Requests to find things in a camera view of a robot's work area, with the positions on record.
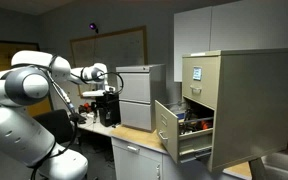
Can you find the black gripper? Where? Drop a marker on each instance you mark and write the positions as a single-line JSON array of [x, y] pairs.
[[106, 103]]

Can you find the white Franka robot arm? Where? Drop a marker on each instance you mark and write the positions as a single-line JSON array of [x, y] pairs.
[[14, 130]]

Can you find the grey two-drawer file cabinet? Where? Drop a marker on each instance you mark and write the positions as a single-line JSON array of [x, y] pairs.
[[139, 96]]

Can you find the white desk base cabinet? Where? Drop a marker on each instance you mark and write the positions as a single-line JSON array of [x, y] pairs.
[[134, 160]]

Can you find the beige open cabinet drawer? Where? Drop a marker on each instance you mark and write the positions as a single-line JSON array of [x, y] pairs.
[[167, 130]]

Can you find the blue item in drawer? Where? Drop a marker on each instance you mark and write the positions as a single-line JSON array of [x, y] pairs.
[[179, 115]]

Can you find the orange tool in drawer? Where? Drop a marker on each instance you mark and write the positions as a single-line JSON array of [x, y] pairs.
[[206, 125]]

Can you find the beige labelled cabinet drawer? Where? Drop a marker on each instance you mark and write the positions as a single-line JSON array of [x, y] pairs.
[[200, 83]]

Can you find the beige metal file cabinet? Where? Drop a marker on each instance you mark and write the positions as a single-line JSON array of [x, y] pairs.
[[254, 106]]

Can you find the red tool on desk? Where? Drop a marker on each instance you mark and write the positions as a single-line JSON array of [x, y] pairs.
[[86, 107]]

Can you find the black office chair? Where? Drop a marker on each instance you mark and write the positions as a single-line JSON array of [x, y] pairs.
[[55, 125]]

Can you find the wood-framed whiteboard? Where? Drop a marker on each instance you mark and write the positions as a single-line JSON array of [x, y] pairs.
[[117, 46]]

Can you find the wooden door panel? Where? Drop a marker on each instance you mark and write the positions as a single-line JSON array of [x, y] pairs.
[[4, 55]]

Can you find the grey metal sink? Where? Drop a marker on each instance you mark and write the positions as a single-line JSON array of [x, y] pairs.
[[282, 166]]

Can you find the camera with purple light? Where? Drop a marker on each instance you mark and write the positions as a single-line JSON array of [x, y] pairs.
[[93, 26]]

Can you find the white wall cabinet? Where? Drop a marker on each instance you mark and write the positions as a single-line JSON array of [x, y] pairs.
[[230, 26]]

